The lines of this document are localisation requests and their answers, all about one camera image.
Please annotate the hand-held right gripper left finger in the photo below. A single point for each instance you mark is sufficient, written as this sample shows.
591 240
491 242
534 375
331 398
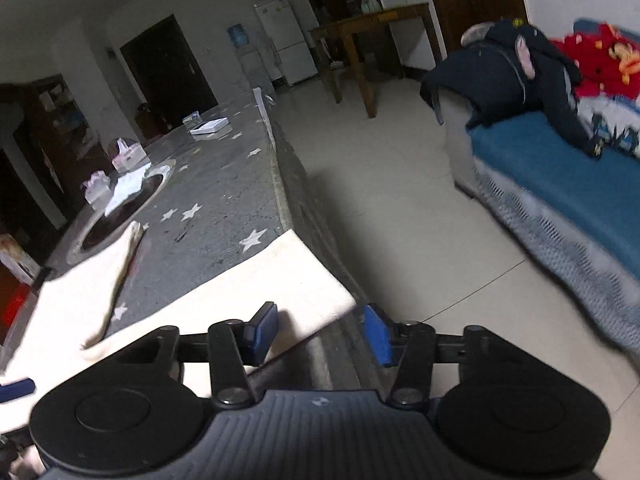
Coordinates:
265 330

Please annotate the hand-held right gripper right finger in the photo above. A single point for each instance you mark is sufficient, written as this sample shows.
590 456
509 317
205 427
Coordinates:
377 340

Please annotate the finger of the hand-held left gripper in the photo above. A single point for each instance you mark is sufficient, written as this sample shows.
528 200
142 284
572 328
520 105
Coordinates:
17 390

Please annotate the cream garment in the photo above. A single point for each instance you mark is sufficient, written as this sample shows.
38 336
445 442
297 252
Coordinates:
75 305

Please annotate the red plastic stool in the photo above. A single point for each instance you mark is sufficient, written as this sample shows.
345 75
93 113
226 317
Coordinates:
10 310

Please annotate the grey star-print tablecloth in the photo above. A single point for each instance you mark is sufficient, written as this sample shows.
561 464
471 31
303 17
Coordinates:
225 220

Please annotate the printed paper bag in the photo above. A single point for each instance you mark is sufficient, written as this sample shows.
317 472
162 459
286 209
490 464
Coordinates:
17 260

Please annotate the round black induction cooker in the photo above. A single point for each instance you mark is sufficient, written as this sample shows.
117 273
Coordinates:
115 220

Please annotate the white tissue paper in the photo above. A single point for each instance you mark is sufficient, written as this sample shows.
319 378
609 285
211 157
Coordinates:
127 185

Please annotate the white long box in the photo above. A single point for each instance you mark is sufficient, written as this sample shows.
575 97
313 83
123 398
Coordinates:
207 126

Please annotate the white tissue box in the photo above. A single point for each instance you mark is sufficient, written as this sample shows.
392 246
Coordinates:
97 190
129 160

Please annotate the small flat packet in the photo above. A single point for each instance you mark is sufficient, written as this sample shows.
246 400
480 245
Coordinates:
191 119

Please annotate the sofa with blue cover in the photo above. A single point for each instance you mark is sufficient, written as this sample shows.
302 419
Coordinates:
540 170

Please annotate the white water dispenser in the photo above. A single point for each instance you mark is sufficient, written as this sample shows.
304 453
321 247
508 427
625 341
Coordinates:
250 62

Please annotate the dark wooden door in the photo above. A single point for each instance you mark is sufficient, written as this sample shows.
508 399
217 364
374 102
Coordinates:
165 70

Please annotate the wooden arch shelf cabinet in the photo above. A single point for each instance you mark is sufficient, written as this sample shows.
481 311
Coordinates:
60 110

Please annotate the white refrigerator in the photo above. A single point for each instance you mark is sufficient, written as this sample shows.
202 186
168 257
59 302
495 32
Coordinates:
287 40

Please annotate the blue water bottle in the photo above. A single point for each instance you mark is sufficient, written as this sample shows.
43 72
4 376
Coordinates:
238 36

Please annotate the dark blue jacket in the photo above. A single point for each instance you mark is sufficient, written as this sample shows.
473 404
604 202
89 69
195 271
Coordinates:
500 70

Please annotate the wooden desk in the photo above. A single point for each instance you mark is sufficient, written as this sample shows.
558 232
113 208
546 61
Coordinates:
370 17

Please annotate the blue white printed cloth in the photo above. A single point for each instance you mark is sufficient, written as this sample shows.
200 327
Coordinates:
615 120

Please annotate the glass kettle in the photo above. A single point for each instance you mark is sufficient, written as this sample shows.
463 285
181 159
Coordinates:
369 2

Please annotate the wooden door with glass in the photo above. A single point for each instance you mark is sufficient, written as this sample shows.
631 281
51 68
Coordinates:
450 0

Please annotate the red printed cloth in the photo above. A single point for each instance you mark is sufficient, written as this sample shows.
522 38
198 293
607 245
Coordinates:
595 60

